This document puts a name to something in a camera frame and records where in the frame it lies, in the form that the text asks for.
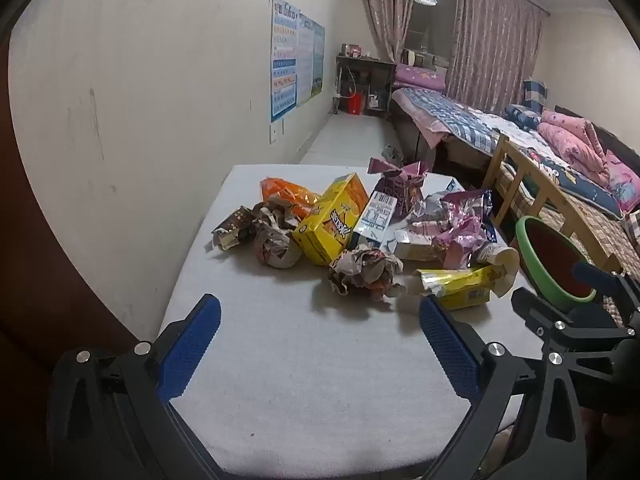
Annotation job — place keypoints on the pink foil snack bag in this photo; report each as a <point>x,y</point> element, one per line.
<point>460,232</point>

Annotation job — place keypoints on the folded purple pink quilt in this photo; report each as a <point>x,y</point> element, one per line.
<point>420,77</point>

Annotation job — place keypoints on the dark window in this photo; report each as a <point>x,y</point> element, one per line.
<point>430,25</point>

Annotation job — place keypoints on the blue plaid bedspread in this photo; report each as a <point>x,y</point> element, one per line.
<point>450,115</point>

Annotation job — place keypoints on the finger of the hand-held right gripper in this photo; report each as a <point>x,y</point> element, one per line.
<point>592,272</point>
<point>537,310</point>

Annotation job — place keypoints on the paper cup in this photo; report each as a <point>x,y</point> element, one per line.
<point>502,265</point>

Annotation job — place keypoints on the paper ball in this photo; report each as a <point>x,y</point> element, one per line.
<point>362,267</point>
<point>275,245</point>

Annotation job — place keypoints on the red bin with green rim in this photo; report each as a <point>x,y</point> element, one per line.
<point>550,255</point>

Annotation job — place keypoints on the blue wall poster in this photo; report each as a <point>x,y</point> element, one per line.
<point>283,60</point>

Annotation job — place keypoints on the wide patterned curtain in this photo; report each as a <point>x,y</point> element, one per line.
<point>495,45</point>

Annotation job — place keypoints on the blue plaid pillow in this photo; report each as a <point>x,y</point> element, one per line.
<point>535,94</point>

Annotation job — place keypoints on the silver foil bag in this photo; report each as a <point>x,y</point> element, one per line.
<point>430,207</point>

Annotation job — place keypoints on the navy cartoon blanket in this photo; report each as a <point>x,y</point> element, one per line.
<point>565,175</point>

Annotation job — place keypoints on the pink floral quilt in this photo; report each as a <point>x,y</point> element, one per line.
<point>580,145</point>

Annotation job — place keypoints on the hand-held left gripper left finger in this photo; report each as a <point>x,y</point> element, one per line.
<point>190,345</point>

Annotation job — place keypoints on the brown wooden door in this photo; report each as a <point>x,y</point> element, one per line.
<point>45,260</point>

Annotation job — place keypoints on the navy patterned pillow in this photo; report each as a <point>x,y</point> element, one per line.
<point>522,117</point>

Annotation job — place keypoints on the yellow snack box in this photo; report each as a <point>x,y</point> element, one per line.
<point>325,225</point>

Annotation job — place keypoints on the white blue milk carton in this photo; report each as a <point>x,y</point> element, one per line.
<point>372,220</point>

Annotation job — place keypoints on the pair of grey shoes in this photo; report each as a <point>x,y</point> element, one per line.
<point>391,153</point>

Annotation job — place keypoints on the purple snack bag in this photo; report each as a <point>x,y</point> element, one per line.
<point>400,187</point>

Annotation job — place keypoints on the red bucket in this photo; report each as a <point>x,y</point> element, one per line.
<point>351,102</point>

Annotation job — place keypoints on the orange snack bag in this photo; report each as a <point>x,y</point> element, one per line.
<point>282,192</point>

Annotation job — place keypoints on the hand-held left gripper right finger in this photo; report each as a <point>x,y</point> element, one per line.
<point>450,350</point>

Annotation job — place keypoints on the pale wall poster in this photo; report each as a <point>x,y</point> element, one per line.
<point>310,60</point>

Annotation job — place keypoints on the crushed yellow carton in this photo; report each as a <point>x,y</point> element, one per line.
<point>460,287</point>

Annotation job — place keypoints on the dark brown small box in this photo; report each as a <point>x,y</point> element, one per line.
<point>232,225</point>

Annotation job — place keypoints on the narrow patterned curtain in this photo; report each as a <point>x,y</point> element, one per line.
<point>385,10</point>

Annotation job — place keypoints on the dark wooden desk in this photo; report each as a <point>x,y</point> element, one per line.
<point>365,60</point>

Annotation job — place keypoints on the brown checked quilt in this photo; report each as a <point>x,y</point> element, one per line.
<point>575,217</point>

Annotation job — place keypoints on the white wall socket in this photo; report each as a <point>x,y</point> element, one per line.
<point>276,132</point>

